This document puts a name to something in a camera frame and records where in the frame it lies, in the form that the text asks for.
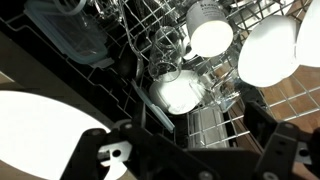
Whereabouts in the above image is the large white bowl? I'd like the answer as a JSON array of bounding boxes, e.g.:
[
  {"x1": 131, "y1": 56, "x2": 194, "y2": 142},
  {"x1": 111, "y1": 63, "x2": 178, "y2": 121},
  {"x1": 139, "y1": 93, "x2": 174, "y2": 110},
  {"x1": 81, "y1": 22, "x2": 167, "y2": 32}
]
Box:
[{"x1": 294, "y1": 0, "x2": 320, "y2": 68}]

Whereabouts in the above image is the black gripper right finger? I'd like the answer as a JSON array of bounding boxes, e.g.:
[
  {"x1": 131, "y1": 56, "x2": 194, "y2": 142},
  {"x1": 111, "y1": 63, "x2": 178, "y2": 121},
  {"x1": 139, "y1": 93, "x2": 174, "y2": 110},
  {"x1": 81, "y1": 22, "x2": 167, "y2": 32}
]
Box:
[{"x1": 243, "y1": 100, "x2": 320, "y2": 180}]

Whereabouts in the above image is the wire dishwasher rack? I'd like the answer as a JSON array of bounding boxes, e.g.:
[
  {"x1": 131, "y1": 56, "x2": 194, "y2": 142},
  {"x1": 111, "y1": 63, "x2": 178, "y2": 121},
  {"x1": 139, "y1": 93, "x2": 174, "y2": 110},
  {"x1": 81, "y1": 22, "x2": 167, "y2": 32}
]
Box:
[{"x1": 84, "y1": 0, "x2": 320, "y2": 149}]

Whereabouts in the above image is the teal flat lid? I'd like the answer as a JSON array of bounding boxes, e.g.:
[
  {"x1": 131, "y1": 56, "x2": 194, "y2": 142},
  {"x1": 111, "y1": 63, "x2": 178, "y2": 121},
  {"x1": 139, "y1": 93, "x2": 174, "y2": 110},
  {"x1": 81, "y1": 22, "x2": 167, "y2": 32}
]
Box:
[{"x1": 130, "y1": 79, "x2": 177, "y2": 134}]

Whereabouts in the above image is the clear container teal rim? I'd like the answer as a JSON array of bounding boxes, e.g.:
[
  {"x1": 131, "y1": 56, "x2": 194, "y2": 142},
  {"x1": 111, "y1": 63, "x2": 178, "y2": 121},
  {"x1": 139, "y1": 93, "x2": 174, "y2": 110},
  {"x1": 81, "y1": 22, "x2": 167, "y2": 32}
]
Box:
[{"x1": 23, "y1": 0, "x2": 114, "y2": 69}]

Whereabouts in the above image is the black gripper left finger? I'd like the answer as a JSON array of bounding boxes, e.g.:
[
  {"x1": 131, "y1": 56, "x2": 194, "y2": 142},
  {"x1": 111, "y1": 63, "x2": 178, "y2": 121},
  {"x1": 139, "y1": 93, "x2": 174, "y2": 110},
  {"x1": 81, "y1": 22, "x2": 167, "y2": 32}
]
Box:
[{"x1": 59, "y1": 101, "x2": 216, "y2": 180}]

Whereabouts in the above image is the white cup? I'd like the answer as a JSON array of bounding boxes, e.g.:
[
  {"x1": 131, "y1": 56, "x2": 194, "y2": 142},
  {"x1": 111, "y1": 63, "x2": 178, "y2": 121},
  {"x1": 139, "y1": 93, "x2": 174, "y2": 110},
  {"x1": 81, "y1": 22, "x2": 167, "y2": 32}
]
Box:
[{"x1": 182, "y1": 0, "x2": 235, "y2": 61}]

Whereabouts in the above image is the clear drinking glass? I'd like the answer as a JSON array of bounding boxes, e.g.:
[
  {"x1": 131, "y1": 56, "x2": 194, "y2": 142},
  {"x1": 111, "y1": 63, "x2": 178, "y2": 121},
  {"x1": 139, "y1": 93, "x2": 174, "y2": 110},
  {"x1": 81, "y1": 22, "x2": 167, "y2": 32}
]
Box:
[{"x1": 147, "y1": 25, "x2": 185, "y2": 83}]

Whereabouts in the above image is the white round plate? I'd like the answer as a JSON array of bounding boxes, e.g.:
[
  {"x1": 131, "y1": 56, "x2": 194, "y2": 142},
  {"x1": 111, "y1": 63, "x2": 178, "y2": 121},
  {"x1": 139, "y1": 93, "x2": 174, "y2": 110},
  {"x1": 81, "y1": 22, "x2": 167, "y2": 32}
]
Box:
[{"x1": 0, "y1": 89, "x2": 128, "y2": 180}]

